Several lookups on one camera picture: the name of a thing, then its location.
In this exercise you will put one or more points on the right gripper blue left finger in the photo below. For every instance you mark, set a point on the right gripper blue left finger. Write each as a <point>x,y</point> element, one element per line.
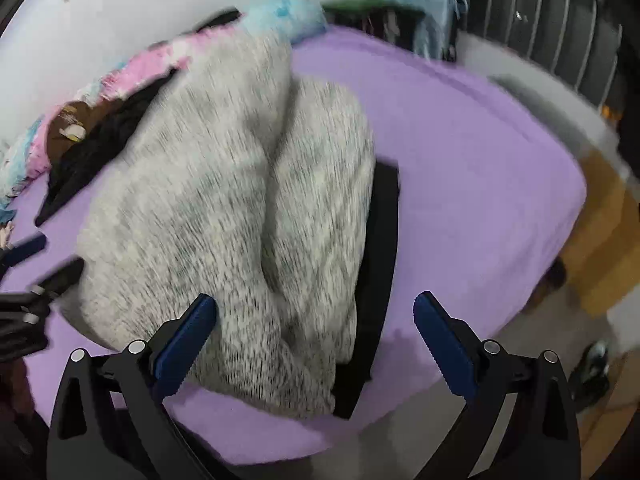
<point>109,420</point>

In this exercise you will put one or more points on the grey white knit sweater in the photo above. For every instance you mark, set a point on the grey white knit sweater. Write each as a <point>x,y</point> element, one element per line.
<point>250,184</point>

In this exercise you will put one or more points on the black unfolded garment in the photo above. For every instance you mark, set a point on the black unfolded garment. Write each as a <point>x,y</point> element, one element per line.
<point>81,163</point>

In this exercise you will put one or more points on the black shoe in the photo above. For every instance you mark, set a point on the black shoe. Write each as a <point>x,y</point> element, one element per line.
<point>589,381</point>

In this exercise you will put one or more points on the pink blue floral quilt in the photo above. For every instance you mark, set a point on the pink blue floral quilt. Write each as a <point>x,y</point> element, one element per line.
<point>24,159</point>

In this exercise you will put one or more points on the black garment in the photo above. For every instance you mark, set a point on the black garment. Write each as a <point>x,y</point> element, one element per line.
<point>81,163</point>
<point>373,288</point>

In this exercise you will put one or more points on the cardboard box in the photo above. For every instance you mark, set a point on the cardboard box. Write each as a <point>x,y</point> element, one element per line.
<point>602,254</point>

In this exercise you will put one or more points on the green cloth on rack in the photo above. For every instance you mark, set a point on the green cloth on rack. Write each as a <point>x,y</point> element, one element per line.
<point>387,20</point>

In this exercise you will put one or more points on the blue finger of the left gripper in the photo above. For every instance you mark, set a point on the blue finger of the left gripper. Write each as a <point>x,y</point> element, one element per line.
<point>15,254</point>
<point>62,278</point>

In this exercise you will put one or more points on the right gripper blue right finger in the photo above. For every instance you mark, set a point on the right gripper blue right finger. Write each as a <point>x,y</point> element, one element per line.
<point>542,438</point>

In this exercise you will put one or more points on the brown cartoon pillow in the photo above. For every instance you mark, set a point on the brown cartoon pillow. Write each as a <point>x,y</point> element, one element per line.
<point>71,125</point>

